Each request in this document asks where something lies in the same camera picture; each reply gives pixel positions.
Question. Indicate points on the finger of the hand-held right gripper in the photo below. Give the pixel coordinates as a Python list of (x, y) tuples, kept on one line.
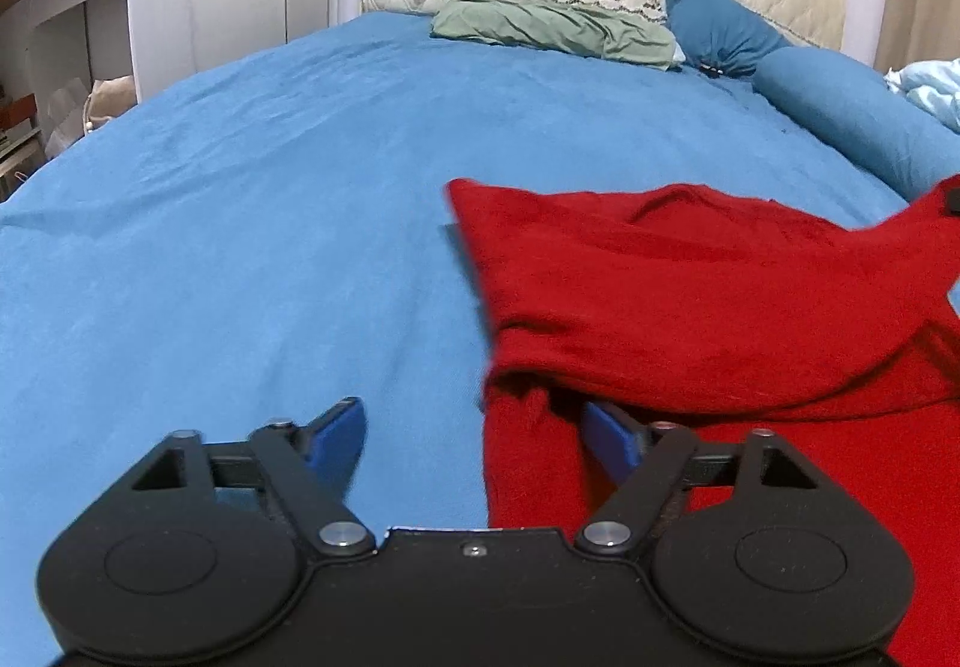
[(954, 199)]

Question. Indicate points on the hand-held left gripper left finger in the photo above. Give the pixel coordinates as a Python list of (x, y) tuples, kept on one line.
[(341, 442)]

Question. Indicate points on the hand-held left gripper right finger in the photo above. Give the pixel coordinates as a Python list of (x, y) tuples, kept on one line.
[(609, 443)]

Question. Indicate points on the red knit garment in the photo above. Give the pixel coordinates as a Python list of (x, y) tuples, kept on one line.
[(712, 299)]

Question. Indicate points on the light blue blanket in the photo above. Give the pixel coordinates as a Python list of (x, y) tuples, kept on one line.
[(930, 89)]

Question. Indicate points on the blue bolster pillow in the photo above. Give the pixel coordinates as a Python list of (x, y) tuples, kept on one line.
[(847, 104)]

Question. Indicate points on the blue bed sheet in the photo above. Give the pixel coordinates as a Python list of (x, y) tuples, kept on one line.
[(225, 224)]

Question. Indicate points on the dark blue pillow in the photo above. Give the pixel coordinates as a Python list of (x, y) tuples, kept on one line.
[(720, 33)]

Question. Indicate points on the beige bag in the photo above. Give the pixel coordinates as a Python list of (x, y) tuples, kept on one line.
[(109, 100)]

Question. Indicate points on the green pillow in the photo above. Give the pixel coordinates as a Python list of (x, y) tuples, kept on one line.
[(555, 27)]

